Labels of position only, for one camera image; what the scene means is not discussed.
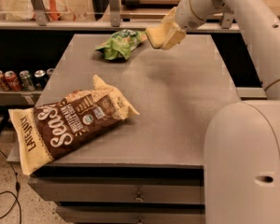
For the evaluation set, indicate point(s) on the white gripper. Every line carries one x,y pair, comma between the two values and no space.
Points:
187,16

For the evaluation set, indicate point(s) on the yellow wavy sponge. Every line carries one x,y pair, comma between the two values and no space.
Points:
158,36

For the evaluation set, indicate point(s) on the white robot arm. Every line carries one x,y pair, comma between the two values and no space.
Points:
242,143

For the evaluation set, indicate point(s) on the green rice chip bag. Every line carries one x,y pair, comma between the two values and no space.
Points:
121,44

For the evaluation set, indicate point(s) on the white plastic bag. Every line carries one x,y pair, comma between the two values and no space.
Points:
23,10

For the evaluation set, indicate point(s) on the brown multigrain chip bag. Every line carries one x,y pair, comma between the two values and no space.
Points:
49,132

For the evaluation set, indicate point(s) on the silver soda can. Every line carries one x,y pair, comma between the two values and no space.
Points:
50,72

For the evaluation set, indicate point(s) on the dark soda can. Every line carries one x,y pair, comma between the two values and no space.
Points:
41,78

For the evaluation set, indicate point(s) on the green soda can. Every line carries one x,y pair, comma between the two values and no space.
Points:
27,80

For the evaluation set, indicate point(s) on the upper grey drawer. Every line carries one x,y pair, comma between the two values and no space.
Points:
118,190

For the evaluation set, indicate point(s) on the grey drawer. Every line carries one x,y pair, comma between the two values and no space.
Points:
118,190
130,215

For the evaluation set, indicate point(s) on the red soda can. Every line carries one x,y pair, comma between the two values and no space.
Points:
3,84
13,80

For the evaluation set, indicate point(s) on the red soda can left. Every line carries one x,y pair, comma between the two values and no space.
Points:
3,84

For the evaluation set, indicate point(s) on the lower grey drawer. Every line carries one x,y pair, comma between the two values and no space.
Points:
130,215

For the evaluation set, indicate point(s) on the right metal bracket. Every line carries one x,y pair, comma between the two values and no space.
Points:
226,20

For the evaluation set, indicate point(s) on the metal bracket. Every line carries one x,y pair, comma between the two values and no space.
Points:
114,13
226,20
41,16

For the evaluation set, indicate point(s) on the middle metal bracket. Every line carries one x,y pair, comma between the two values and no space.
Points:
114,13

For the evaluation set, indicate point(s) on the left metal bracket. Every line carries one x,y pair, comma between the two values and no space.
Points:
41,16

